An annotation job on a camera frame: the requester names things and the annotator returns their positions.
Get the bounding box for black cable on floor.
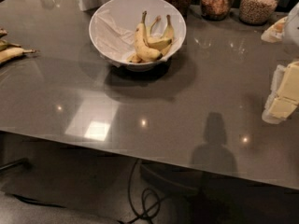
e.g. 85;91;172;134
116;159;172;224

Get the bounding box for glass jar with lid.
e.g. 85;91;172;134
200;0;234;21

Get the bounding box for banana on table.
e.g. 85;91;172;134
0;28;7;37
0;39;20;51
0;48;36;64

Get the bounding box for middle banana on table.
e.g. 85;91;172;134
0;39;20;51

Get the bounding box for white paper bowl liner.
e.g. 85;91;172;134
95;10;135;62

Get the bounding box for glass jar with chickpeas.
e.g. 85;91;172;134
239;0;278;25

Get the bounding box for small banana at bowl bottom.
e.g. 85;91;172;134
127;53;146;63

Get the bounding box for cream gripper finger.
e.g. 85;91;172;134
262;98;297;124

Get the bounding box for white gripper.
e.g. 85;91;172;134
261;17;299;104

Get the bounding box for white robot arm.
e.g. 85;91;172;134
261;3;299;124

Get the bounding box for upper banana on table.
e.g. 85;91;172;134
0;28;7;37

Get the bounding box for lower banana on table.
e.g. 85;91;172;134
0;48;36;64

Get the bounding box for white bowl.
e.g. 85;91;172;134
89;0;186;72

